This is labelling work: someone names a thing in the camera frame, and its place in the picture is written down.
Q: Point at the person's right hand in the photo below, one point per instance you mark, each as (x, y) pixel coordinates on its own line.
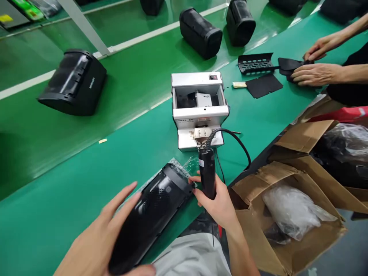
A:
(222, 205)

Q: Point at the person's right index finger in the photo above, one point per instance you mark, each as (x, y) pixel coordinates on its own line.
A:
(195, 180)

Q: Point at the person's left thumb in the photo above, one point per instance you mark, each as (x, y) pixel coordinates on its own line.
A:
(143, 270)

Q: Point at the black electric screwdriver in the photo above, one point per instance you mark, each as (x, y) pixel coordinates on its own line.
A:
(207, 175)

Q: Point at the black fabric piece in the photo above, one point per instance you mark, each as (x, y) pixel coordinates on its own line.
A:
(287, 67)

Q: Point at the clear plastic wrap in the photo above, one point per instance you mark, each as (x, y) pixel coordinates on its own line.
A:
(188, 165)

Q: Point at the green packets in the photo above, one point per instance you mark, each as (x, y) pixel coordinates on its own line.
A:
(30, 8)

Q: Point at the person's left fingers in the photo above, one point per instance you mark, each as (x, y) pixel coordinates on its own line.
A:
(119, 198)

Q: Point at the small yellow tape scrap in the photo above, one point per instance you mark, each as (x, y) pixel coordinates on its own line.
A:
(103, 141)

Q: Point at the small beige paper roll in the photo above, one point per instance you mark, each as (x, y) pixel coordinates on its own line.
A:
(239, 85)

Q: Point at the red plastic crate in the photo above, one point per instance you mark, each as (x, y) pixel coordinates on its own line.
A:
(342, 114)

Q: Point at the person's left hand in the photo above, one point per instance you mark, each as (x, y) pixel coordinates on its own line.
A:
(86, 247)

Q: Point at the person's right thumb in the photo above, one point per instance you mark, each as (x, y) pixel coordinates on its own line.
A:
(199, 197)

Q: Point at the black foam sheet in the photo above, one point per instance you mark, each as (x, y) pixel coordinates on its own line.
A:
(264, 86)

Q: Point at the black plastic bag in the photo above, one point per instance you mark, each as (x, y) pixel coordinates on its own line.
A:
(345, 152)

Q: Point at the grey box with yellow label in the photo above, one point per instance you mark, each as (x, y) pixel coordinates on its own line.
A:
(11, 14)

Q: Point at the torn cardboard box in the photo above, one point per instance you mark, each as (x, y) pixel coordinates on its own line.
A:
(302, 253)

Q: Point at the white screw feeder machine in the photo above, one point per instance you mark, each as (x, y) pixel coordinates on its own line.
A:
(198, 115)

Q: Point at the black perforated grille part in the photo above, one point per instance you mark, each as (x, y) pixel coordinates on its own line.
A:
(254, 64)

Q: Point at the glossy black speaker housing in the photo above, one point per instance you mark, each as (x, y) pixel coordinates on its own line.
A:
(152, 212)

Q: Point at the open cardboard box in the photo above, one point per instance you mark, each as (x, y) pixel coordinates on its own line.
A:
(299, 138)

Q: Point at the clear plastic bag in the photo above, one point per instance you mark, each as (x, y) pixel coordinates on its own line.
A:
(293, 210)

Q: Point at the grey metal post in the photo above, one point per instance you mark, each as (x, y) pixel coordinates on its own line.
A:
(86, 26)

